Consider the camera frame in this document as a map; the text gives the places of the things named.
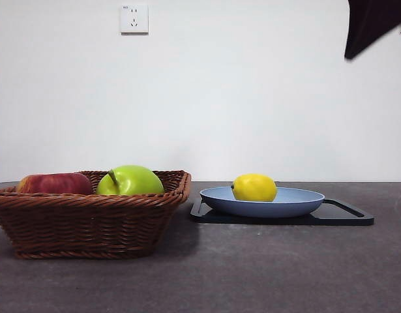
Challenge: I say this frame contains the yellow lemon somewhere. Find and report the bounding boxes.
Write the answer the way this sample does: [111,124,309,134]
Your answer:
[231,173,278,203]

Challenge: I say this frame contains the blue round plate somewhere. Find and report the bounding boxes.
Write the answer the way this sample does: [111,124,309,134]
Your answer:
[199,186,326,218]

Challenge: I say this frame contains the brown wicker basket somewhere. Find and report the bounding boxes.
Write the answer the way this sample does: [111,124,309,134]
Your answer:
[0,169,192,261]

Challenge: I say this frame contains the black rectangular tray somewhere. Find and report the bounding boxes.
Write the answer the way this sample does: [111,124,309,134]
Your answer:
[189,198,376,226]

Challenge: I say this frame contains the green apple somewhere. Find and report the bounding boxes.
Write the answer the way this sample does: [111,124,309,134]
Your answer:
[95,164,165,196]

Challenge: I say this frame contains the red apple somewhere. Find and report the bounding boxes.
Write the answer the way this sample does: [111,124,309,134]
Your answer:
[16,172,93,196]

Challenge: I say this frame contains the white wall socket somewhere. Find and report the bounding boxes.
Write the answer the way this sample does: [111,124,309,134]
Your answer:
[120,4,149,36]

